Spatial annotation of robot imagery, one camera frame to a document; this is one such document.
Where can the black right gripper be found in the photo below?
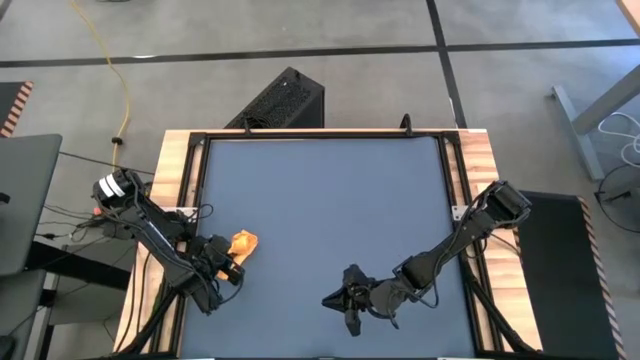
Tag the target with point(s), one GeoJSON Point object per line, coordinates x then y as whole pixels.
{"type": "Point", "coordinates": [392, 300]}

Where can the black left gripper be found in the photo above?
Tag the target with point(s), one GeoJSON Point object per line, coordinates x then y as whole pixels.
{"type": "Point", "coordinates": [202, 272]}

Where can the yellow microfibre towel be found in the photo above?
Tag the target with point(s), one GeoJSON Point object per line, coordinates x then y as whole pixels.
{"type": "Point", "coordinates": [242, 245]}

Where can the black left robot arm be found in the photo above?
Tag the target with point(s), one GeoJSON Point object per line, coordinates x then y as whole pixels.
{"type": "Point", "coordinates": [150, 230]}

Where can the blue-grey table mat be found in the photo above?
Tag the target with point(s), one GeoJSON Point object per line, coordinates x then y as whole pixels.
{"type": "Point", "coordinates": [310, 210]}

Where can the black beam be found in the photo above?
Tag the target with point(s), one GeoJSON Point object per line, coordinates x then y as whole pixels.
{"type": "Point", "coordinates": [75, 265]}

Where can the black computer tower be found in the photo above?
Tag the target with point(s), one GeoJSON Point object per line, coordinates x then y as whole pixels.
{"type": "Point", "coordinates": [280, 102]}

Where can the large black striped-edge mat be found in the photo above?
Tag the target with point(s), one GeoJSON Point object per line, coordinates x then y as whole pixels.
{"type": "Point", "coordinates": [555, 300]}

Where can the grey flat panel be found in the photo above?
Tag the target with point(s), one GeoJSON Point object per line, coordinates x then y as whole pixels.
{"type": "Point", "coordinates": [25, 200]}

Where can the grey chair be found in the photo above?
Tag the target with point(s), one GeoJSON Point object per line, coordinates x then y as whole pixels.
{"type": "Point", "coordinates": [20, 310]}

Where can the small black striped-edge mat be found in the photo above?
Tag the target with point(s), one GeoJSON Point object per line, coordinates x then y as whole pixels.
{"type": "Point", "coordinates": [10, 107]}

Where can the grey metal table leg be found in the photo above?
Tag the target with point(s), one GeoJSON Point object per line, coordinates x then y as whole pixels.
{"type": "Point", "coordinates": [580, 140]}

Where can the light wooden desk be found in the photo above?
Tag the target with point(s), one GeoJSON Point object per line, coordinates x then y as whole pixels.
{"type": "Point", "coordinates": [634, 12]}

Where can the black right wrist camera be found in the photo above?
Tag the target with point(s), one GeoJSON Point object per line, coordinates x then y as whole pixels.
{"type": "Point", "coordinates": [369, 298]}

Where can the black frame clamp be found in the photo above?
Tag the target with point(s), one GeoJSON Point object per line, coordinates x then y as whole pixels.
{"type": "Point", "coordinates": [247, 127]}
{"type": "Point", "coordinates": [406, 125]}

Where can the silver corner bracket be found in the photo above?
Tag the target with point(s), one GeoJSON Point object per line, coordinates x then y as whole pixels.
{"type": "Point", "coordinates": [460, 212]}

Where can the black metal table frame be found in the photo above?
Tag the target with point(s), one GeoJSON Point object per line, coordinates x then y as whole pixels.
{"type": "Point", "coordinates": [325, 135]}

